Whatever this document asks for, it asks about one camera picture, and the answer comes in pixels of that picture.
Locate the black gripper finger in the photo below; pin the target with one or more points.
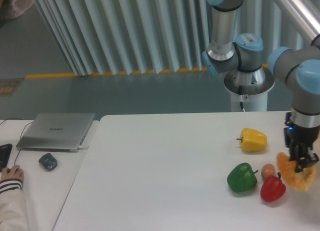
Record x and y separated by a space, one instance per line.
294 151
308 158

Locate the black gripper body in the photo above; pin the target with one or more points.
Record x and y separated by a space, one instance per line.
301 128

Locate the orange triangular bread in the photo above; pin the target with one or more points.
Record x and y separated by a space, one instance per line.
300 181

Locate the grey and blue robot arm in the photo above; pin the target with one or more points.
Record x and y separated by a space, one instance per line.
241 58

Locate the white striped sleeve forearm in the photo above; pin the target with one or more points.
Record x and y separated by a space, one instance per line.
13 211

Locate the person's hand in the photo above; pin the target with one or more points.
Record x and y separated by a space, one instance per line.
13 173

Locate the brown egg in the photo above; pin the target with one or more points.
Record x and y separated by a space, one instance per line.
267 171

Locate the yellow bell pepper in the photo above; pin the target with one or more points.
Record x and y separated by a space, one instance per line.
252 140

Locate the red bell pepper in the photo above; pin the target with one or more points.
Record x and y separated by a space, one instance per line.
273 188

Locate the green bell pepper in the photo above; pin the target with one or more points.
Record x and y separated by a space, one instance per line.
242 178

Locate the white folding partition screen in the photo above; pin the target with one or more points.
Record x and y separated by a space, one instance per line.
133 35

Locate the silver closed laptop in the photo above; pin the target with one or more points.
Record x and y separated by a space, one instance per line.
56 132

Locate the dark grey small device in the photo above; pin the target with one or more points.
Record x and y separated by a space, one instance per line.
48 162

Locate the black keyboard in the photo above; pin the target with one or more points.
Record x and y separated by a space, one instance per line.
5 152

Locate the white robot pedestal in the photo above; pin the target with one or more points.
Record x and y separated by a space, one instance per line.
249 90

